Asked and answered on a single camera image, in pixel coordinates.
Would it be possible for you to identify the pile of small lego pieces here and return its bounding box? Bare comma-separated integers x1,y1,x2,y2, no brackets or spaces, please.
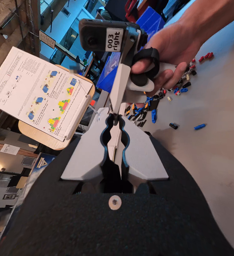
125,52,214,128

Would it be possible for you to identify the white metal stand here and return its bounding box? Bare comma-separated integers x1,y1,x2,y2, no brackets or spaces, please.
88,104,110,129

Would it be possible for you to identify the person's right hand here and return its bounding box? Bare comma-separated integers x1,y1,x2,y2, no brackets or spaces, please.
129,17,207,108

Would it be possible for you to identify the red plastic chair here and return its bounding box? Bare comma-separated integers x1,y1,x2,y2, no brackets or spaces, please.
125,0,149,17

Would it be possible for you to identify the white paper notice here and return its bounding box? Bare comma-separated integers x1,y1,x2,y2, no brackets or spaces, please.
0,143,21,156

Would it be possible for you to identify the hanging white sign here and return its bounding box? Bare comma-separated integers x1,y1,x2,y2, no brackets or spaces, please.
39,30,56,50

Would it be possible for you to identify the lego instruction booklet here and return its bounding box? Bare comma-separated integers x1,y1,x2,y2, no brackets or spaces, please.
107,128,122,161

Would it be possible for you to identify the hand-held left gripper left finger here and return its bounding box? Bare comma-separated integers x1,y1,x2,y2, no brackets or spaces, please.
60,114,114,193

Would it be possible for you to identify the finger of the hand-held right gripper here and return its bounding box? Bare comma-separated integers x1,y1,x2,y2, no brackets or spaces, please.
109,64,132,118

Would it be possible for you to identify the blue plastic bin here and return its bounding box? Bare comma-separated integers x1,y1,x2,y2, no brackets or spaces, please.
95,6,166,94

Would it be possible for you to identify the lego set box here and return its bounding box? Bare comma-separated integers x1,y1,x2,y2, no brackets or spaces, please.
15,152,56,200

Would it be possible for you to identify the white printed instruction sheet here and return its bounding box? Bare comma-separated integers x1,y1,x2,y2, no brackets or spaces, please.
0,46,93,140

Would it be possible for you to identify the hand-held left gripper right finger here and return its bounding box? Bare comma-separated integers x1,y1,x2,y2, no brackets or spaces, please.
119,115,169,188

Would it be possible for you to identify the clear plastic bag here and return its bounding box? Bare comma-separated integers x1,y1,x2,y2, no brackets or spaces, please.
106,56,118,72

